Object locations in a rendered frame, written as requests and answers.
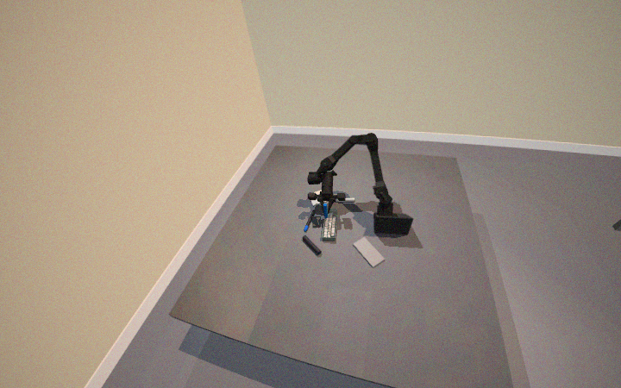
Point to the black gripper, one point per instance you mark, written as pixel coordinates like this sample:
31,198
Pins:
327,191

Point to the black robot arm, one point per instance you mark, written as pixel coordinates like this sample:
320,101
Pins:
385,207

